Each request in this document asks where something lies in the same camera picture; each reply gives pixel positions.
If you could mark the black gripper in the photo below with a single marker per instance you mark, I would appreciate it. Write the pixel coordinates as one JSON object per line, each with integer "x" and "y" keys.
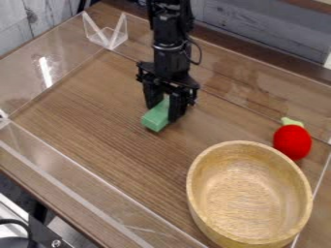
{"x": 164, "y": 76}

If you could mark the green rectangular block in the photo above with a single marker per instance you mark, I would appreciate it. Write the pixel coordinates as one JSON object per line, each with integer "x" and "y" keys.
{"x": 155, "y": 119}

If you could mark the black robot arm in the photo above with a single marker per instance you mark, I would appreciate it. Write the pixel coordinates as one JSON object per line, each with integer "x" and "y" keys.
{"x": 171, "y": 23}

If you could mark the wooden bowl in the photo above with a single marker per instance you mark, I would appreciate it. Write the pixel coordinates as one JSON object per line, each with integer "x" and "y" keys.
{"x": 248, "y": 195}

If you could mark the red plush strawberry toy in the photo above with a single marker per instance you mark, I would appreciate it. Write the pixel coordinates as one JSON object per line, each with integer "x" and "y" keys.
{"x": 291, "y": 139}

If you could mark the clear acrylic corner bracket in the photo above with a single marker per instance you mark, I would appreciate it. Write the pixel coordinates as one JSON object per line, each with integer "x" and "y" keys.
{"x": 107, "y": 37}

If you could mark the clear acrylic front wall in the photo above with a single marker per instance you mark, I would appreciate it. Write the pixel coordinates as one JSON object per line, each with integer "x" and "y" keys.
{"x": 112, "y": 219}

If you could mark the black metal bracket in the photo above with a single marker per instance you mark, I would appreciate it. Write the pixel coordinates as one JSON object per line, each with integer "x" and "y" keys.
{"x": 44, "y": 238}

